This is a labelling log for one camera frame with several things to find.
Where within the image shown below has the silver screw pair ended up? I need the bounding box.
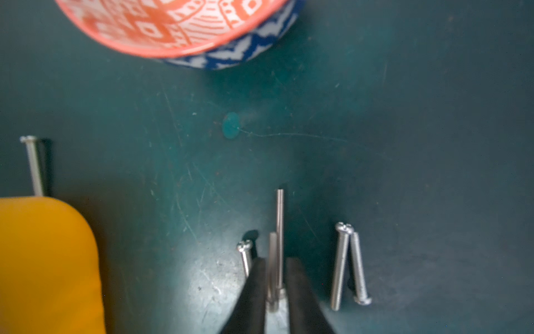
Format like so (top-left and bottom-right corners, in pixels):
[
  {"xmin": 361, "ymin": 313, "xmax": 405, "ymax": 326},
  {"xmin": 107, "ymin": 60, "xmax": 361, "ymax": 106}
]
[{"xmin": 330, "ymin": 222, "xmax": 354, "ymax": 311}]

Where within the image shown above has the green mat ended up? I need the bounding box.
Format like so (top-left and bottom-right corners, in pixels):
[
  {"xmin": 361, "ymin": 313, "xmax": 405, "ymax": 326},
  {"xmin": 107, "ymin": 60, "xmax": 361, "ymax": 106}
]
[{"xmin": 1, "ymin": 1, "xmax": 533, "ymax": 333}]

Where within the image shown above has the red white patterned bowl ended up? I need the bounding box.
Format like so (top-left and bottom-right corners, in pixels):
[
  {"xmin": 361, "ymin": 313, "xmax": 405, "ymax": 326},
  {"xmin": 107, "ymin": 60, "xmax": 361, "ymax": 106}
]
[{"xmin": 57, "ymin": 0, "xmax": 305, "ymax": 70}]

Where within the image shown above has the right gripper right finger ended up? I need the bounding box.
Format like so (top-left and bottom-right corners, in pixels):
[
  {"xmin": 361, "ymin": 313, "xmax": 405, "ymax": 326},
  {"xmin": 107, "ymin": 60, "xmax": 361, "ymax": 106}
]
[{"xmin": 286, "ymin": 257, "xmax": 334, "ymax": 333}]

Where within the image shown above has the silver screw beside box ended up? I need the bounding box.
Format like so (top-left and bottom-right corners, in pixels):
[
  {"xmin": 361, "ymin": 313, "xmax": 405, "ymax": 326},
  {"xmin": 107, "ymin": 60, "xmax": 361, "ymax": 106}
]
[{"xmin": 19, "ymin": 136, "xmax": 45, "ymax": 197}]

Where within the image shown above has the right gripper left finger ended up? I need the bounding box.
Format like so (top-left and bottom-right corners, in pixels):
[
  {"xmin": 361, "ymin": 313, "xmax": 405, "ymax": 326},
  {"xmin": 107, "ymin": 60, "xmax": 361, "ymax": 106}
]
[{"xmin": 220, "ymin": 257, "xmax": 267, "ymax": 333}]

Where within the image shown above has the long thin silver screw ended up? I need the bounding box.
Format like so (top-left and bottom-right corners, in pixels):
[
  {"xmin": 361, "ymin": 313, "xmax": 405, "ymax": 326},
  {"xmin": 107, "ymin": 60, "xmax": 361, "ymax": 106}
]
[{"xmin": 276, "ymin": 189, "xmax": 285, "ymax": 301}]

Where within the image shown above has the short silver screw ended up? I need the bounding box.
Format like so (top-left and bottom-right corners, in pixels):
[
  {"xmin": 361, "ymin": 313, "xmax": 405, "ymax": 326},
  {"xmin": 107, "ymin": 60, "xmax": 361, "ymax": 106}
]
[{"xmin": 236, "ymin": 239, "xmax": 253, "ymax": 278}]

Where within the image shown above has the yellow plastic storage box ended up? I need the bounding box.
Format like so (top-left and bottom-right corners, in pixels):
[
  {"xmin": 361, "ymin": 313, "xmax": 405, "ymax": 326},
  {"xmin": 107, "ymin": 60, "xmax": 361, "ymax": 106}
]
[{"xmin": 1, "ymin": 196, "xmax": 106, "ymax": 333}]

